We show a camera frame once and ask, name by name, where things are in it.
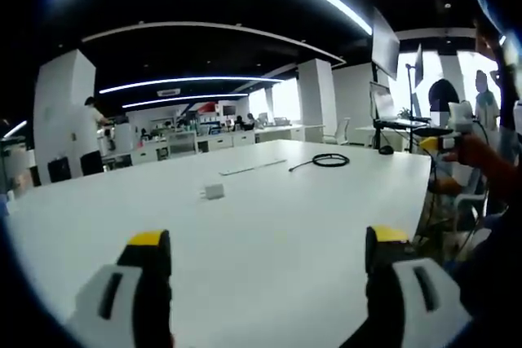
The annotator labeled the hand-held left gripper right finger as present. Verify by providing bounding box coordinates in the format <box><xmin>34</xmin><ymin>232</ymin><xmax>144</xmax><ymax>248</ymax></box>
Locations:
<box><xmin>340</xmin><ymin>224</ymin><xmax>474</xmax><ymax>348</ymax></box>

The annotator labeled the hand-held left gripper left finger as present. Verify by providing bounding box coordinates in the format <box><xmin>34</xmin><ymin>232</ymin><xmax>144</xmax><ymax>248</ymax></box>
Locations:
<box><xmin>64</xmin><ymin>229</ymin><xmax>173</xmax><ymax>348</ymax></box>

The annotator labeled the black Type-C cable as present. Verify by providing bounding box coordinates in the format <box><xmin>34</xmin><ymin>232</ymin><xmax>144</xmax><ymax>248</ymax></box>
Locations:
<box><xmin>288</xmin><ymin>152</ymin><xmax>351</xmax><ymax>173</ymax></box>

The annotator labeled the white charger adapter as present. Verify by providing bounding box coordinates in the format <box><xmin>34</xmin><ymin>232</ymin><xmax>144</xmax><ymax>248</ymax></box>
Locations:
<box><xmin>199</xmin><ymin>183</ymin><xmax>226</xmax><ymax>202</ymax></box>

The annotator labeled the white desk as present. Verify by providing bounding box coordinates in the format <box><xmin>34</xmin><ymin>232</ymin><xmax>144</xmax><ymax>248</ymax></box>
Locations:
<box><xmin>2</xmin><ymin>139</ymin><xmax>433</xmax><ymax>348</ymax></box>

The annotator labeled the person's right hand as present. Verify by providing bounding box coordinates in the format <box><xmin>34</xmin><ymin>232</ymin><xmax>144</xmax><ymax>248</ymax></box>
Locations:
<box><xmin>442</xmin><ymin>134</ymin><xmax>497</xmax><ymax>170</ymax></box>

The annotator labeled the open laptop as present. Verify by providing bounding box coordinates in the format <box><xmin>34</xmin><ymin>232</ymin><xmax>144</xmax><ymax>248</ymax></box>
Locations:
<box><xmin>368</xmin><ymin>80</ymin><xmax>431</xmax><ymax>129</ymax></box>

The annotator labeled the monitor on stand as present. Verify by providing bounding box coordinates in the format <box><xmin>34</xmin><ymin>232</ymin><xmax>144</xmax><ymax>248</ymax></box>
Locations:
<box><xmin>405</xmin><ymin>43</ymin><xmax>426</xmax><ymax>121</ymax></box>

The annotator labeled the white armrest chair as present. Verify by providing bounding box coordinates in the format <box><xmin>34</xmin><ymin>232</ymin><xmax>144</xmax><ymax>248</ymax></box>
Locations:
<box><xmin>451</xmin><ymin>166</ymin><xmax>493</xmax><ymax>243</ymax></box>

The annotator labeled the white office chair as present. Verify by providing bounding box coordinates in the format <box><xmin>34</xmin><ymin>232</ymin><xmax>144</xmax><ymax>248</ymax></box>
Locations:
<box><xmin>323</xmin><ymin>116</ymin><xmax>352</xmax><ymax>146</ymax></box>

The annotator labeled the black office chair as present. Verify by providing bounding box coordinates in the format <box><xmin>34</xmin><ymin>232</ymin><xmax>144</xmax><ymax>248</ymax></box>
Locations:
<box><xmin>46</xmin><ymin>156</ymin><xmax>73</xmax><ymax>184</ymax></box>
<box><xmin>79</xmin><ymin>150</ymin><xmax>105</xmax><ymax>177</ymax></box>

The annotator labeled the white keyboard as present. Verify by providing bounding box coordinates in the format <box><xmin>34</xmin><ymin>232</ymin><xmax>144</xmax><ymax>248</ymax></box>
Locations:
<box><xmin>218</xmin><ymin>158</ymin><xmax>288</xmax><ymax>177</ymax></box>

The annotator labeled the ceiling light strip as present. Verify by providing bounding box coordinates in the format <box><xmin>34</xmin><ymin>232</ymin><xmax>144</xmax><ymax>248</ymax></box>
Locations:
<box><xmin>121</xmin><ymin>93</ymin><xmax>250</xmax><ymax>109</ymax></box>
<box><xmin>98</xmin><ymin>75</ymin><xmax>284</xmax><ymax>95</ymax></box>

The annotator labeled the large wall monitor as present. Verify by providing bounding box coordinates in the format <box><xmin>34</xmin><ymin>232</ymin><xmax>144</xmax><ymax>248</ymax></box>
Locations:
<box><xmin>370</xmin><ymin>6</ymin><xmax>401</xmax><ymax>81</ymax></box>

